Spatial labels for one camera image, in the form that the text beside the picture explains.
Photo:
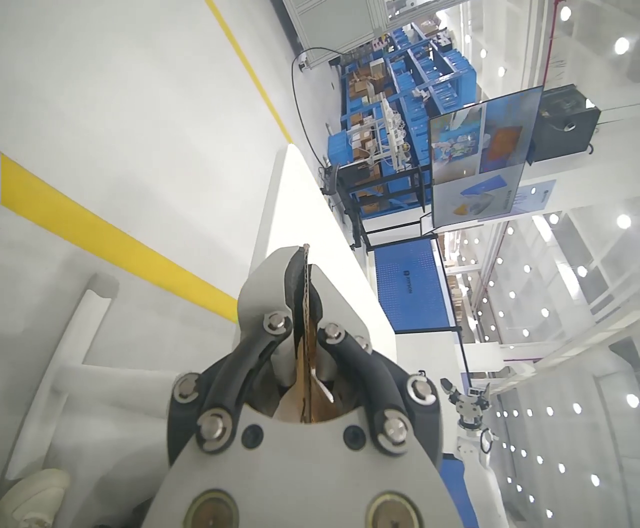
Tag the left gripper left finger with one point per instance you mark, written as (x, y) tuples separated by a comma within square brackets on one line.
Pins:
[(260, 295)]

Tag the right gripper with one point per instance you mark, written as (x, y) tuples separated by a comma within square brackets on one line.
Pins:
[(471, 412)]

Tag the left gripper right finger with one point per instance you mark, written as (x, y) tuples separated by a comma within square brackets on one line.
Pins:
[(345, 320)]

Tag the small brown carton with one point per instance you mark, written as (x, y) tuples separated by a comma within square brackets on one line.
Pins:
[(302, 370)]

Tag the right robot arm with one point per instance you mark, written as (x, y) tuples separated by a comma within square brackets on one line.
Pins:
[(482, 475)]

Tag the blue partition panel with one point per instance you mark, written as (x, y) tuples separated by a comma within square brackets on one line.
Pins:
[(415, 285)]

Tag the black screen stand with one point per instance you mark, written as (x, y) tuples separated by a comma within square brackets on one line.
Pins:
[(419, 187)]

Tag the large display screen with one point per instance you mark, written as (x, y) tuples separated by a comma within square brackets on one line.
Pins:
[(480, 165)]

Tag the blue storage rack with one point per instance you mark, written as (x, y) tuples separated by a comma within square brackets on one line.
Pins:
[(415, 120)]

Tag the black box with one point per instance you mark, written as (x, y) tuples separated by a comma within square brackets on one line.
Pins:
[(565, 135)]

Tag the grey cabinet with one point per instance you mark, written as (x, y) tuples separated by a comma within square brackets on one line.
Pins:
[(325, 25)]

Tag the pale caster wheel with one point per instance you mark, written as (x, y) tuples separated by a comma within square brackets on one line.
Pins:
[(35, 492)]

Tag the white table leg frame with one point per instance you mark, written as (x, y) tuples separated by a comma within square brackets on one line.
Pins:
[(90, 320)]

